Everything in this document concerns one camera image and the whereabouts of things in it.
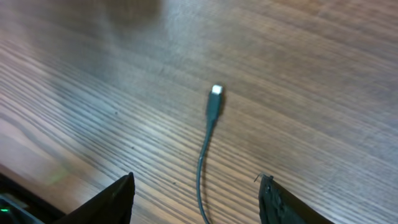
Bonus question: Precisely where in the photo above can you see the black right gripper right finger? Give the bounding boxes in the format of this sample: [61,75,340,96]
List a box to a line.
[258,174,333,224]

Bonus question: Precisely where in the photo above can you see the black USB charging cable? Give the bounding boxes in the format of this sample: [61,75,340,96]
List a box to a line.
[195,84,224,224]

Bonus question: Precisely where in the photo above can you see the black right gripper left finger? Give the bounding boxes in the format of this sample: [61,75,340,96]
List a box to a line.
[55,172,135,224]

